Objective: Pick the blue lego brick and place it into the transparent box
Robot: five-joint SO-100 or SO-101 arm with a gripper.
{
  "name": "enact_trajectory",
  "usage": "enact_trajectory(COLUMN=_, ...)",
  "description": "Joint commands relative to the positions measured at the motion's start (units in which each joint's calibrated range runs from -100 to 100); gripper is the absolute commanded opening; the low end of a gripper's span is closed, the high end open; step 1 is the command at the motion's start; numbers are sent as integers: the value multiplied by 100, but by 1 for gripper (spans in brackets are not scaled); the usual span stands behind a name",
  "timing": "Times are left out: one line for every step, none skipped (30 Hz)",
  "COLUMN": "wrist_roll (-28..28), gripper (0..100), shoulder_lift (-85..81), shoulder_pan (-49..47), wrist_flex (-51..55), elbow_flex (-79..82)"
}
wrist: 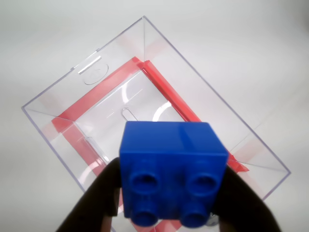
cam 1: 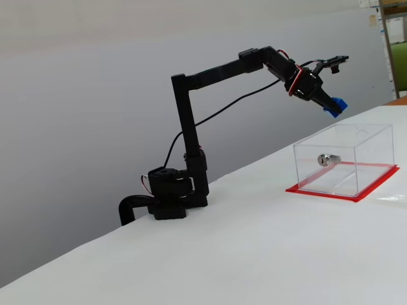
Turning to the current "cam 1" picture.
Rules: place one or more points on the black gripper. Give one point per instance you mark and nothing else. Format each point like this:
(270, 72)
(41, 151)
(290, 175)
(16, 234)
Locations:
(310, 89)

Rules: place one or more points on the blue lego brick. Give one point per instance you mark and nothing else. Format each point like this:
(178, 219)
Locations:
(341, 103)

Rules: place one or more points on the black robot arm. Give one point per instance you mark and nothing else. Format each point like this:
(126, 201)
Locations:
(187, 127)

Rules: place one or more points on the transparent plastic box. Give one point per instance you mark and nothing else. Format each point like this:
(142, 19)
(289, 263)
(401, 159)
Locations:
(375, 149)

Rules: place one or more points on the white cardboard box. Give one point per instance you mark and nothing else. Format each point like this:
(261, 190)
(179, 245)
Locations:
(397, 30)

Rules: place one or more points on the silver lock cylinder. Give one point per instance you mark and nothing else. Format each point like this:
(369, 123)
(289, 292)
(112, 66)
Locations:
(324, 159)

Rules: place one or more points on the brown wooden desk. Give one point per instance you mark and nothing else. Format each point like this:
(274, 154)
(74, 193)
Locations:
(399, 101)

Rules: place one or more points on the green panel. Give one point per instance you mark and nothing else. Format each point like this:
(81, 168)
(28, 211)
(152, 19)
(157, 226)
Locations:
(400, 70)

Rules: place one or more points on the beige paper note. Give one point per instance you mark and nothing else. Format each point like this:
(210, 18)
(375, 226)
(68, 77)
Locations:
(372, 19)

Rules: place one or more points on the white paper label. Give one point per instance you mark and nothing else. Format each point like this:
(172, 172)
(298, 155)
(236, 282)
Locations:
(364, 3)

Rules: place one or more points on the black table clamp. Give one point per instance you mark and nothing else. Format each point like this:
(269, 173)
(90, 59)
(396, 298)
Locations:
(125, 209)

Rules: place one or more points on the black wrist camera board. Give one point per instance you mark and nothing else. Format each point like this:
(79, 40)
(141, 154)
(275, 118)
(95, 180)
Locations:
(337, 58)

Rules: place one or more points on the grey metal shelf post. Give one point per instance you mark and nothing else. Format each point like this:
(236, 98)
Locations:
(391, 57)

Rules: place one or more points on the red tape frame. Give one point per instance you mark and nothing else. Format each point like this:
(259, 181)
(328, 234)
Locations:
(378, 181)

